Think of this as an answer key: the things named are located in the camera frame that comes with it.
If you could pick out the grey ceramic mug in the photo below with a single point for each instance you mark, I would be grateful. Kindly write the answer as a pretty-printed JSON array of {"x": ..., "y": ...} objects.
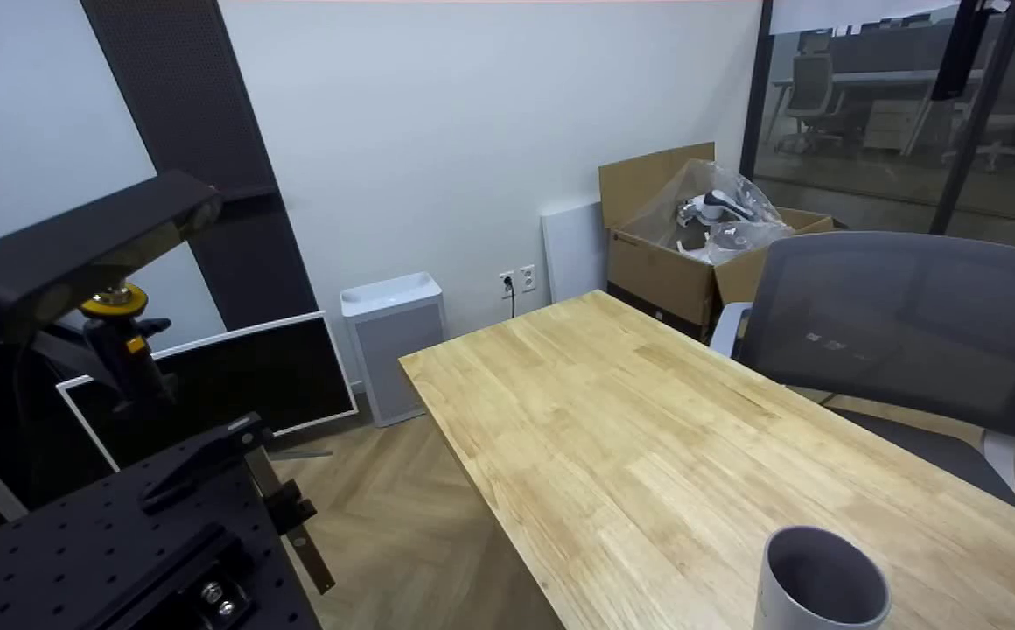
[{"x": 814, "y": 578}]

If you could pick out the white air purifier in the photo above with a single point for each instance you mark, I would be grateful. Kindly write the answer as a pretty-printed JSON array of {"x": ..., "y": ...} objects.
[{"x": 386, "y": 323}]

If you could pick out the open cardboard box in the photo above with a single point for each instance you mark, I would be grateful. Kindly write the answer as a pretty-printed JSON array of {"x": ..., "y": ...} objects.
[{"x": 660, "y": 280}]

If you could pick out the clear plastic bag with parts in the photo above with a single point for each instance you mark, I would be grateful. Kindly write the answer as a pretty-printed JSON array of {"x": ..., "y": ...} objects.
[{"x": 708, "y": 215}]

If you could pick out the black perforated breadboard plate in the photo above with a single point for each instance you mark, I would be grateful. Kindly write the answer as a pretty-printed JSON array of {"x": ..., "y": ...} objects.
[{"x": 180, "y": 541}]

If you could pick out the yellow knob clamp stand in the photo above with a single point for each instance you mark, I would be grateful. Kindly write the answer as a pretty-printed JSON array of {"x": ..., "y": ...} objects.
[{"x": 120, "y": 332}]

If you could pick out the grey mesh office chair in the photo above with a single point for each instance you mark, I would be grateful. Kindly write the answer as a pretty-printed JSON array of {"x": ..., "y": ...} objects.
[{"x": 905, "y": 318}]

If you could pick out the white wall power outlet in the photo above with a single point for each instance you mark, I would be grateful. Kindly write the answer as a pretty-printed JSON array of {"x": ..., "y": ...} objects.
[{"x": 518, "y": 280}]

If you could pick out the white panel leaning on wall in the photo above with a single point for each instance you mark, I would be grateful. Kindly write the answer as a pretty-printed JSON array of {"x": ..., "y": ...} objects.
[{"x": 574, "y": 248}]

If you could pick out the black monitor with white frame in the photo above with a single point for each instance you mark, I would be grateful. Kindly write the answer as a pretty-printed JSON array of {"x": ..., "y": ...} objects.
[{"x": 280, "y": 369}]

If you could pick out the black diagonal wall beam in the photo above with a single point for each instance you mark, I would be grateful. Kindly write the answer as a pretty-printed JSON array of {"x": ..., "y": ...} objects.
[{"x": 185, "y": 94}]

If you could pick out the black glass door frame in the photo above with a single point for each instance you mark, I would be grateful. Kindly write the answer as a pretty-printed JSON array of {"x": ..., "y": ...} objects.
[{"x": 887, "y": 113}]

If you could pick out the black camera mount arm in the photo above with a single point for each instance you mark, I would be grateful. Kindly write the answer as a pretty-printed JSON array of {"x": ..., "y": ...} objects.
[{"x": 61, "y": 259}]

